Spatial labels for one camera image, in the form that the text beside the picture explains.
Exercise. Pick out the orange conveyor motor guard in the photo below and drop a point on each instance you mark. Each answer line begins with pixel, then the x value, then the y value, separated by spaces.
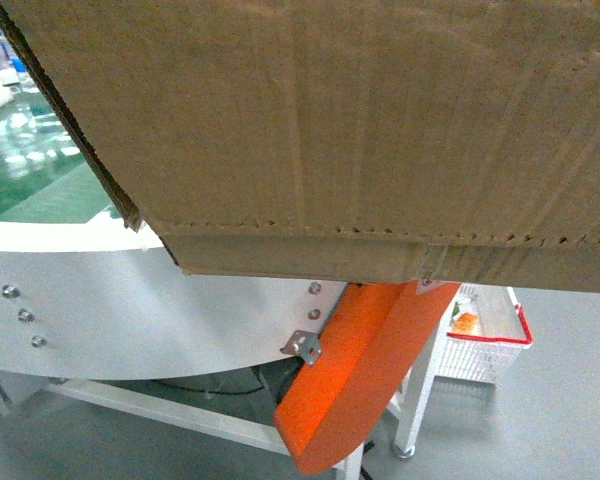
pixel 368 346

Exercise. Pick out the green curved conveyor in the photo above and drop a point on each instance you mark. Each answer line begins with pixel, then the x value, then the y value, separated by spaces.
pixel 99 313

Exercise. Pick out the white red-rimmed basket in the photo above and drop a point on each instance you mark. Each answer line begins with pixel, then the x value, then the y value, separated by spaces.
pixel 487 331

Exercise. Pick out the brown cardboard box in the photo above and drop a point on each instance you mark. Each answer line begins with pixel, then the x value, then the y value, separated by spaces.
pixel 359 141

